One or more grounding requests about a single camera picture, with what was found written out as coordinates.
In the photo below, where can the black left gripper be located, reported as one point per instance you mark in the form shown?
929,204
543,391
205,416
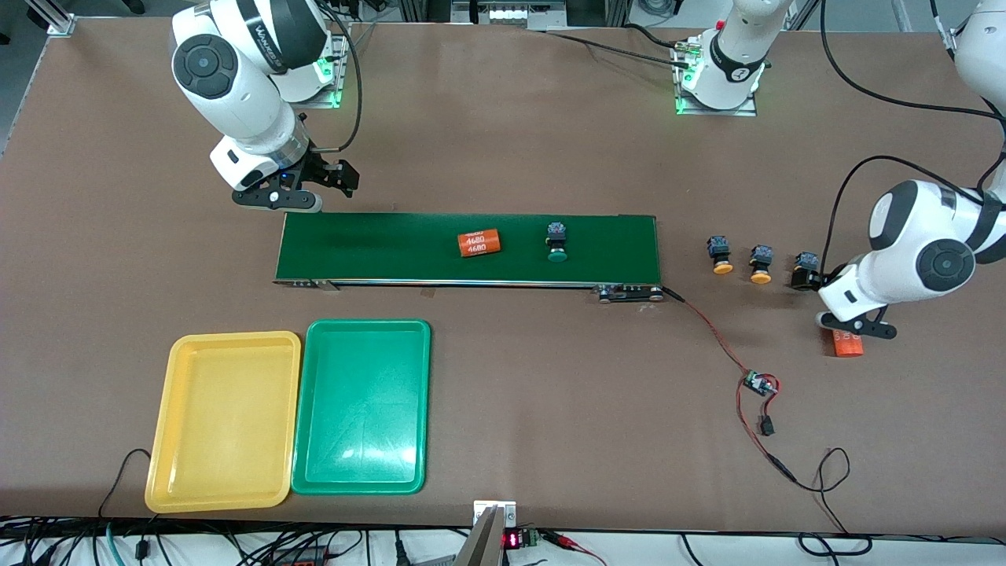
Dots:
827,276

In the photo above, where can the red clip lead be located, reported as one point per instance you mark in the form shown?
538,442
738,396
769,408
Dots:
562,539

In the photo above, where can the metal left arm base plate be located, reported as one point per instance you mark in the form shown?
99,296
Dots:
715,112

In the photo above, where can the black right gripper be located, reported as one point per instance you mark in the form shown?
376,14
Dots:
318,170

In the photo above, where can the yellow push button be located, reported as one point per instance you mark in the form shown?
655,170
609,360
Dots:
761,256
718,250

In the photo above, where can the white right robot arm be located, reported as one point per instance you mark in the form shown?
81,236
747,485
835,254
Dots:
236,102

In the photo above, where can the green plastic tray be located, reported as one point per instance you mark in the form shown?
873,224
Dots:
361,409

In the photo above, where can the white device with lights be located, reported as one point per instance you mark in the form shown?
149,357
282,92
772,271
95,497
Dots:
511,12

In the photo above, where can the green push button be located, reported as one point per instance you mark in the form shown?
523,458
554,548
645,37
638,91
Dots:
557,233
806,260

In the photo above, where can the orange cylinder marked 4680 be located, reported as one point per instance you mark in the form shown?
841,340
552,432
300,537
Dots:
479,242
849,347

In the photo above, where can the red digit display module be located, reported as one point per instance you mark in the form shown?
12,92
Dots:
512,540

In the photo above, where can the grey metal bracket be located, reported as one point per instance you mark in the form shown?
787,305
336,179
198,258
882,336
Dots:
489,542

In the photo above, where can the small green circuit board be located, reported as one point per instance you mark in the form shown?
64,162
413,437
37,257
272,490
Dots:
759,383

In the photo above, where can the yellow plastic tray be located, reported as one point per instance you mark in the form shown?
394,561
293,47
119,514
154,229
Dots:
224,424

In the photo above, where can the green conveyor belt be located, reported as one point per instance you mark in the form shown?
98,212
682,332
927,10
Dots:
377,248

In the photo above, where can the aluminium frame profile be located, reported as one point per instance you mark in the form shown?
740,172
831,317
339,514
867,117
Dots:
55,17

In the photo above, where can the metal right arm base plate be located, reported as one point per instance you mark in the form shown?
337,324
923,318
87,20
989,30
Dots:
340,75

